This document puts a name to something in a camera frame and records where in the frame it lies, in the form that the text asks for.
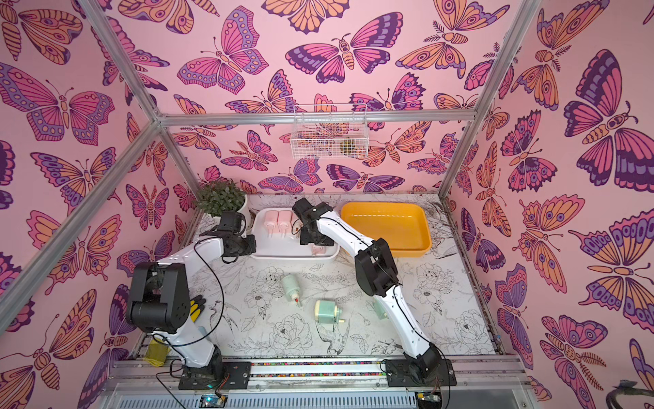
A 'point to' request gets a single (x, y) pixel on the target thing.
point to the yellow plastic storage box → (404, 225)
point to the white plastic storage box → (286, 248)
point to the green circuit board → (212, 401)
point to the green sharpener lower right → (380, 308)
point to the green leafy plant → (221, 196)
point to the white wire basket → (329, 131)
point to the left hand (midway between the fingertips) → (255, 243)
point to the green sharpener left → (290, 287)
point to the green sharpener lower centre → (327, 312)
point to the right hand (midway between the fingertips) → (308, 244)
